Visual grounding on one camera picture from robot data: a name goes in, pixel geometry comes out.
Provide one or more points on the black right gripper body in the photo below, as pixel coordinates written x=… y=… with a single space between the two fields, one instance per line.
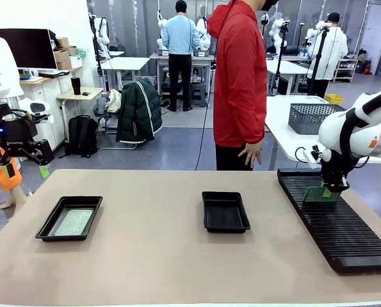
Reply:
x=334 y=169

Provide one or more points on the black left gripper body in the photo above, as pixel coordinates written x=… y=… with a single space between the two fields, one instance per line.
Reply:
x=17 y=134

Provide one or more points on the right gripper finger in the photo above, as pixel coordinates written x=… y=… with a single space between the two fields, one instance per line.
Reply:
x=327 y=192
x=341 y=188

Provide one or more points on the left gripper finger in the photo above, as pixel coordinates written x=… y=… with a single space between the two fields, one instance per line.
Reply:
x=8 y=169
x=43 y=153

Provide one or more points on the green circuit board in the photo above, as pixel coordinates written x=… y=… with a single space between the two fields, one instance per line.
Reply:
x=315 y=196
x=73 y=222

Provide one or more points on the black ESD tray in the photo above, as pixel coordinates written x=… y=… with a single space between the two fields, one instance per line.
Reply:
x=78 y=203
x=225 y=217

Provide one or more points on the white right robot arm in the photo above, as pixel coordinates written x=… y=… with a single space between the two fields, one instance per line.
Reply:
x=332 y=128

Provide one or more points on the red sleeved right forearm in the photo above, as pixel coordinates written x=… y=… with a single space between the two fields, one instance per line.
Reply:
x=255 y=124

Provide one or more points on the person's right hand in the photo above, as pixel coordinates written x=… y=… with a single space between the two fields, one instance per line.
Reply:
x=252 y=153

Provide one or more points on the mannequin with orange trousers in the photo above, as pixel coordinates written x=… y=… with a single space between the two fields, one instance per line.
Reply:
x=15 y=185

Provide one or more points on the black backpack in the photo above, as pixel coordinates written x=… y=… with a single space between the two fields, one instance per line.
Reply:
x=83 y=136

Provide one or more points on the black slotted board rack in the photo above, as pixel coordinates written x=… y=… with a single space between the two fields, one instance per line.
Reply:
x=344 y=233

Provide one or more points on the green bowl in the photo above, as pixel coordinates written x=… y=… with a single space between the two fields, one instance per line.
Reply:
x=24 y=77

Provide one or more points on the grey mesh basket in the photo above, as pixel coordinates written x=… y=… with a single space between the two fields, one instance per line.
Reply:
x=305 y=118

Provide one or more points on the yellow bin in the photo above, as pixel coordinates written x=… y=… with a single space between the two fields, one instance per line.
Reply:
x=334 y=99

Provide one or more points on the black keyboard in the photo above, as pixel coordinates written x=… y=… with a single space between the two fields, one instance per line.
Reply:
x=54 y=73

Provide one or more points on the white round-cornered table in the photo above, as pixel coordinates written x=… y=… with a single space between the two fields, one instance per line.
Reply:
x=280 y=121

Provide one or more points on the grey chair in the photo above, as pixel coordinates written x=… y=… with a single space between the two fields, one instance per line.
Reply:
x=100 y=107

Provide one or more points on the black tumbler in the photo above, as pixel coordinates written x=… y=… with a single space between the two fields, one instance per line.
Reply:
x=76 y=86

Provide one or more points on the wooden top side table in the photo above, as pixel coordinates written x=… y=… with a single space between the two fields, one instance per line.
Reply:
x=92 y=92

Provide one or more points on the black computer monitor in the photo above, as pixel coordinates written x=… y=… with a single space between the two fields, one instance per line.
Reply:
x=23 y=48

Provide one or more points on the large cardboard box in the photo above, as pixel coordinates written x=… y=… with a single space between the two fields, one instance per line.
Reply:
x=62 y=60

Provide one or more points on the white cloth bag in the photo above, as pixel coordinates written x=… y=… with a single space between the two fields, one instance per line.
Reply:
x=114 y=102

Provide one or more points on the white storage box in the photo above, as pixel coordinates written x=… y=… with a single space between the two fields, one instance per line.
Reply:
x=76 y=61

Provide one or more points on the medium cardboard box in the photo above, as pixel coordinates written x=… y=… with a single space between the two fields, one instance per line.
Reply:
x=73 y=50

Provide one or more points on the metal storage shelf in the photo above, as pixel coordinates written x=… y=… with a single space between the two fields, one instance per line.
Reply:
x=345 y=68

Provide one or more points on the dark green jacket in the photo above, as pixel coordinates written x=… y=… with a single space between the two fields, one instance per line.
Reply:
x=135 y=112

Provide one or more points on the small cardboard box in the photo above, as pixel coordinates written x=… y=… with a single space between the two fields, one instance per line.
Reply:
x=62 y=42

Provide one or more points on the black tripod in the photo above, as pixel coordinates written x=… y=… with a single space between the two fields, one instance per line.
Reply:
x=318 y=60

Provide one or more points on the white work table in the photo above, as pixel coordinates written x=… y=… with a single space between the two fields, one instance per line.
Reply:
x=289 y=67
x=126 y=62

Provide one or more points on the man in white jacket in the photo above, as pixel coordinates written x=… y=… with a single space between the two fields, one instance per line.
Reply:
x=332 y=54

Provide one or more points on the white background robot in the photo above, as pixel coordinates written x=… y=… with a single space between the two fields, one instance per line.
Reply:
x=102 y=35
x=278 y=30
x=159 y=43
x=204 y=35

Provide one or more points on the person in red jacket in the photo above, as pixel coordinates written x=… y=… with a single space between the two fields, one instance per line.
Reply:
x=238 y=80

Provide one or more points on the grey step stool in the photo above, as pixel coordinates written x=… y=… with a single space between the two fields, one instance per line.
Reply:
x=198 y=91

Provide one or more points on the man in blue sweater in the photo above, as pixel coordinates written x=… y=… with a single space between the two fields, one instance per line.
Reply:
x=180 y=35

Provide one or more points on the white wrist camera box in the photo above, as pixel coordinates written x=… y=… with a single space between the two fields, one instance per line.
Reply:
x=35 y=107
x=312 y=156

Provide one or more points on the metal frame workbench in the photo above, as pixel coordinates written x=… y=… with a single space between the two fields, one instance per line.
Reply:
x=207 y=58

